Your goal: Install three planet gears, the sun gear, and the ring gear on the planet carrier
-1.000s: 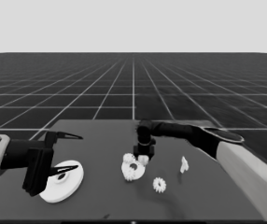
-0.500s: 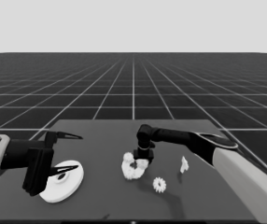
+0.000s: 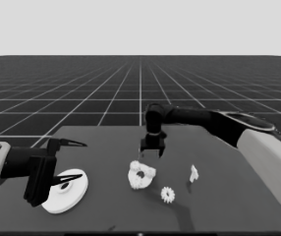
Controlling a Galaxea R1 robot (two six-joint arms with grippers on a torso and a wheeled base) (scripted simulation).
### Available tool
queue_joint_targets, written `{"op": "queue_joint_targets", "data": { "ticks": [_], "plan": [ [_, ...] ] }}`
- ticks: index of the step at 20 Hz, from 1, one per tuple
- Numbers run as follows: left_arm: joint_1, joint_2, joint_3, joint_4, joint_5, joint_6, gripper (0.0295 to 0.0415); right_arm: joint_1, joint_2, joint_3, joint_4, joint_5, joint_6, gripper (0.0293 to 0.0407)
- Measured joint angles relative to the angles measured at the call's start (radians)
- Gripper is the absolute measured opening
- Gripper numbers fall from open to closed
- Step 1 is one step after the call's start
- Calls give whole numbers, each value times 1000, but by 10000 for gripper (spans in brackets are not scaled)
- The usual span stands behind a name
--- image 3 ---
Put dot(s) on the large thick white disc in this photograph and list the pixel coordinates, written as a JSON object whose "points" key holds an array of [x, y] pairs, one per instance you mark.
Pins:
{"points": [[69, 196]]}

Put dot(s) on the white round carrier with pins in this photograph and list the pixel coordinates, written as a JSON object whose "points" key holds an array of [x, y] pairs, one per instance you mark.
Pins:
{"points": [[133, 176]]}

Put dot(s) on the small white T-shaped piece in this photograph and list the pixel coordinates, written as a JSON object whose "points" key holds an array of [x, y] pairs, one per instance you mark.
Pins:
{"points": [[193, 174]]}

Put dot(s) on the small white toothed gear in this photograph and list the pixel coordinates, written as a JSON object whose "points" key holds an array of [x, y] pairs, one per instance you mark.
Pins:
{"points": [[165, 194]]}

